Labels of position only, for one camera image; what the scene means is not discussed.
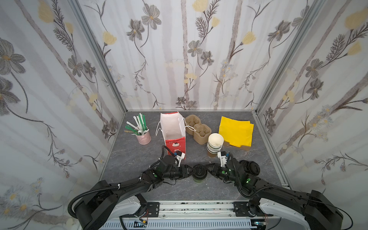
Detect black cup lid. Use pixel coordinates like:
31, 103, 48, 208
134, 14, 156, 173
192, 164, 208, 179

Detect red white paper bag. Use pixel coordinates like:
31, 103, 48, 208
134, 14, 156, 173
155, 112, 196, 155

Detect green paper coffee cup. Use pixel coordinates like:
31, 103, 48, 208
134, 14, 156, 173
193, 178, 205, 183

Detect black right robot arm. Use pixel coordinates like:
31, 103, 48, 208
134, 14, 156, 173
205, 153, 345, 230

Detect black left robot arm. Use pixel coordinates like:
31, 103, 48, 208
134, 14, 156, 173
68, 145, 194, 230

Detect single black lid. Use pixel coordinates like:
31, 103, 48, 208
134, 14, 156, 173
239, 160, 249, 170

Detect stack of black lids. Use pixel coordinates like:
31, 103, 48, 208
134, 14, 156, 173
245, 161, 260, 176

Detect brown cardboard napkin holder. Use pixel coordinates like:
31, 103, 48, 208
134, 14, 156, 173
223, 141, 251, 151

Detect stack of paper cups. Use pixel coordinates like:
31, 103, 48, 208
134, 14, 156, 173
207, 133, 224, 158

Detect yellow napkin stack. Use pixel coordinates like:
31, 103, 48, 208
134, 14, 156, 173
218, 117, 254, 148

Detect pink straw holder cup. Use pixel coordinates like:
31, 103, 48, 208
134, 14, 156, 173
136, 130, 151, 145

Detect brown pulp cup carrier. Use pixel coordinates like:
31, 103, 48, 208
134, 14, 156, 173
185, 115, 212, 145

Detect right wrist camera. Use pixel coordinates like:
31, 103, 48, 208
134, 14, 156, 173
217, 151, 229, 168

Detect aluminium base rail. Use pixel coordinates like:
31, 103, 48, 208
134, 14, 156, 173
80, 199, 320, 230

